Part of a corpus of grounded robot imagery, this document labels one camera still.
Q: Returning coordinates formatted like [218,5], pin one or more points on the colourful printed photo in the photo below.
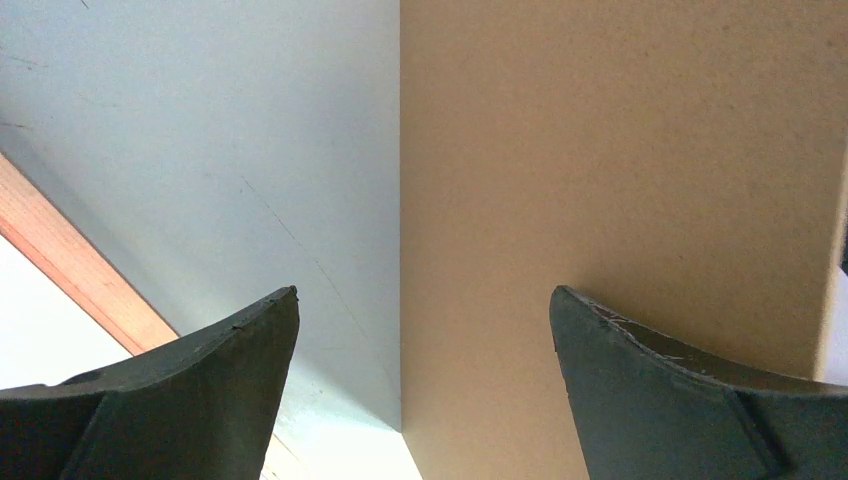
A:
[46,338]

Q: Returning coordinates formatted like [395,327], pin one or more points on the brown cardboard backing board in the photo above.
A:
[682,162]

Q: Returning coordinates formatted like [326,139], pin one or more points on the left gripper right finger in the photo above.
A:
[648,406]

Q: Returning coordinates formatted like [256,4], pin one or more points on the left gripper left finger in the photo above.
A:
[200,407]

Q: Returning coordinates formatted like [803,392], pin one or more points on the orange wooden picture frame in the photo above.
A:
[38,230]

